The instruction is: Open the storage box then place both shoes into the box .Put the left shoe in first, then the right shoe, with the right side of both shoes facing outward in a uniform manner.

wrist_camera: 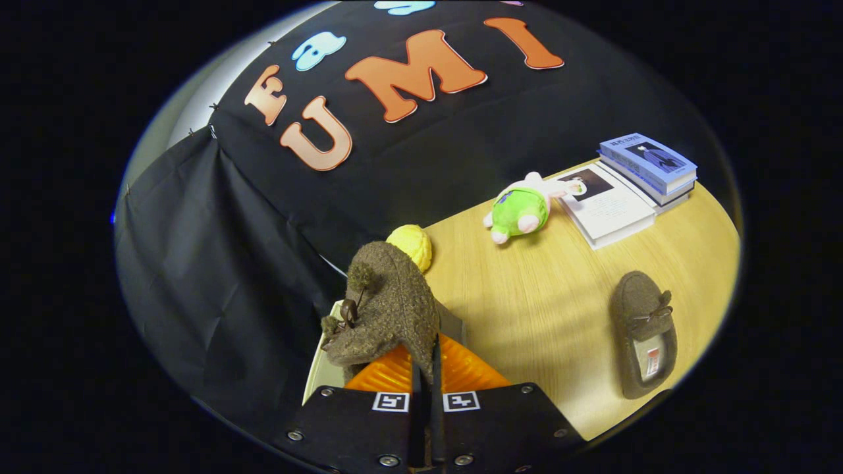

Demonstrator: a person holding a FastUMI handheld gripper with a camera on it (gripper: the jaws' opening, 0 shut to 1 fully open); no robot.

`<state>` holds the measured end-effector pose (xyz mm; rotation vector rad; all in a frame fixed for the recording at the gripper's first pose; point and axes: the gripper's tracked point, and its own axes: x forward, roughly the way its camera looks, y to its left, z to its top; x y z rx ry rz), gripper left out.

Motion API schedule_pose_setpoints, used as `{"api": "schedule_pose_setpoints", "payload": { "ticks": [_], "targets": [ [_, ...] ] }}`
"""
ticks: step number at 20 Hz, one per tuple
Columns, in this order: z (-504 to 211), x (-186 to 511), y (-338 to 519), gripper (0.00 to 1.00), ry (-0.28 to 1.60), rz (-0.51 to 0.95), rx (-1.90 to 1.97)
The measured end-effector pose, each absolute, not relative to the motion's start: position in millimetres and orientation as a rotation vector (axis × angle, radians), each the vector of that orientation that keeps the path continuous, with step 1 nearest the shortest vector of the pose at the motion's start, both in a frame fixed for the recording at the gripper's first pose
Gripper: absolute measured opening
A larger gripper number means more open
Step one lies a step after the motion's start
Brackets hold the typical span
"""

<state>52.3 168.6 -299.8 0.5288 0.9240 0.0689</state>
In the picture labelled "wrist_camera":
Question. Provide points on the yellow ridged squishy toy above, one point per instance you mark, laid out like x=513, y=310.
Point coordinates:
x=413, y=247

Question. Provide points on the white book with dark photo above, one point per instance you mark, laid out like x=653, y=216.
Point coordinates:
x=609, y=207

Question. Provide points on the grey storage box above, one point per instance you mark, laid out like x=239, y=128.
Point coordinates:
x=326, y=378

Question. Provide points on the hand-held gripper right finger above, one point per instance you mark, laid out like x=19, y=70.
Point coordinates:
x=500, y=428

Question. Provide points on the green and pink plush toy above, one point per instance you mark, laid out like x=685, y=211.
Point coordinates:
x=520, y=210

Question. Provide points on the blue cover book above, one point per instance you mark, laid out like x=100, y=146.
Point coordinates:
x=649, y=158

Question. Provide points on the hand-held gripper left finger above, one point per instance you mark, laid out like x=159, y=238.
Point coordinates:
x=355, y=428

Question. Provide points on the plain white book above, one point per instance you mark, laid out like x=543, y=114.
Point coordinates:
x=672, y=205

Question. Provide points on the brown fuzzy shoe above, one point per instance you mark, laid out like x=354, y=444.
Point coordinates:
x=395, y=309
x=632, y=309

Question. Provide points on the dark-edged book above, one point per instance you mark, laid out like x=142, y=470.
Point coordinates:
x=675, y=192

